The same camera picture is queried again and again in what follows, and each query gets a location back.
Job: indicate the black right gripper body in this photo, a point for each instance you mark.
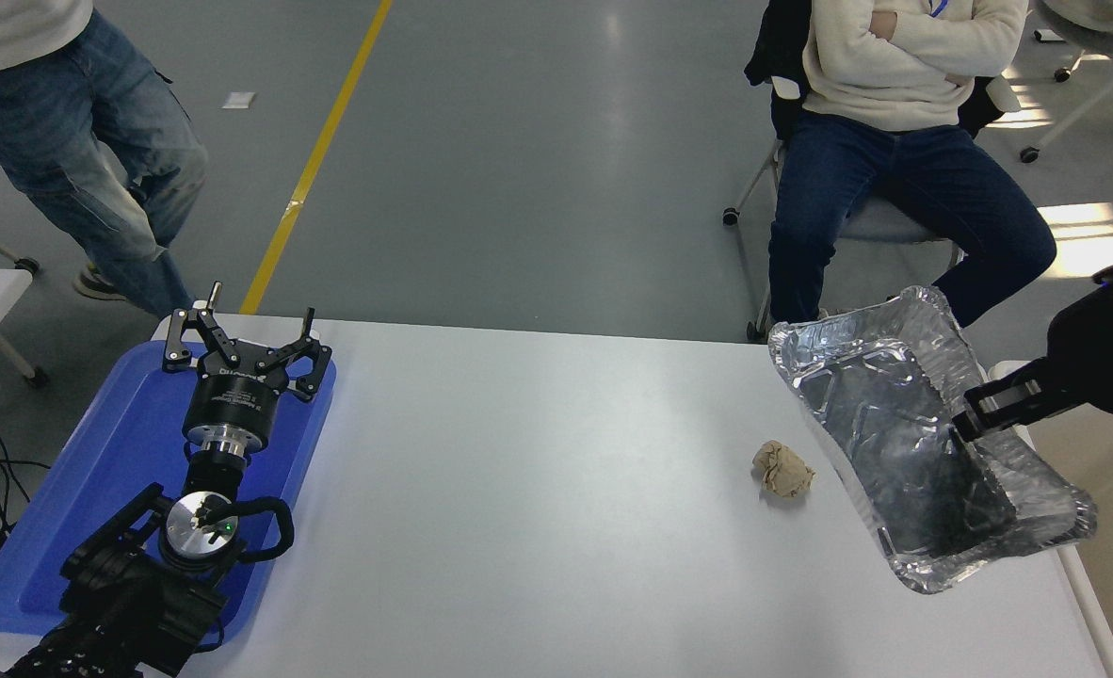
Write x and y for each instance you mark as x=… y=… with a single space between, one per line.
x=1103 y=358

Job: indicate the blue plastic tray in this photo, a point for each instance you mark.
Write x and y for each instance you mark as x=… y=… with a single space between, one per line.
x=95 y=490

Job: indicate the person's hand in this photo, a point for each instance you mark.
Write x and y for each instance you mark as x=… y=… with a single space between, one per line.
x=884 y=26

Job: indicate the crumpled tan paper ball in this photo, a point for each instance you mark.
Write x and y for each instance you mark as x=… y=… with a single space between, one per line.
x=782 y=476

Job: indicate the silver foil tray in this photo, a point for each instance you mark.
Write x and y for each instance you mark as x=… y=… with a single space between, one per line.
x=886 y=424

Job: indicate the pale wheeled chair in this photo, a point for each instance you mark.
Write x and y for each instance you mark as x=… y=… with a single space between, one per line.
x=1098 y=19

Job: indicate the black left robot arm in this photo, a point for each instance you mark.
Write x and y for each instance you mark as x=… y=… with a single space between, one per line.
x=123 y=603

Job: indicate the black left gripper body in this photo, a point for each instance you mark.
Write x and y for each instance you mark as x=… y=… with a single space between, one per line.
x=232 y=400

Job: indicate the seated person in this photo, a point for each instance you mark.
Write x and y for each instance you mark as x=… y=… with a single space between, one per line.
x=895 y=85

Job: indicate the grey wheeled chair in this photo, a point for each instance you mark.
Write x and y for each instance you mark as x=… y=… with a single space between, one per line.
x=872 y=223

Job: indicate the black jacket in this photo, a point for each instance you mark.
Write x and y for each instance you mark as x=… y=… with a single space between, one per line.
x=778 y=38

